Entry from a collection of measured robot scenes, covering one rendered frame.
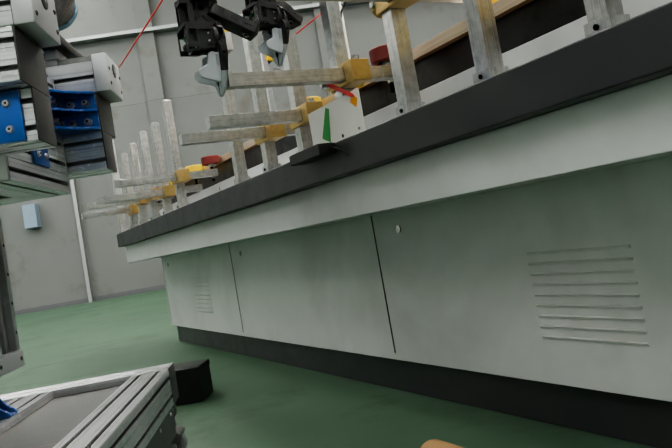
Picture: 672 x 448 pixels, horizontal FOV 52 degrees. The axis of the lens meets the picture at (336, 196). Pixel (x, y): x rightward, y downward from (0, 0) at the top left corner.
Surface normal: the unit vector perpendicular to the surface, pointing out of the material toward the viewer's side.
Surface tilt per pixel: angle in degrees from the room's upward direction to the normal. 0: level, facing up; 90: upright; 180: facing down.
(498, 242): 90
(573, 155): 90
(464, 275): 90
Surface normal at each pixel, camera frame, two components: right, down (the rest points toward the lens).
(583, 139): -0.87, 0.13
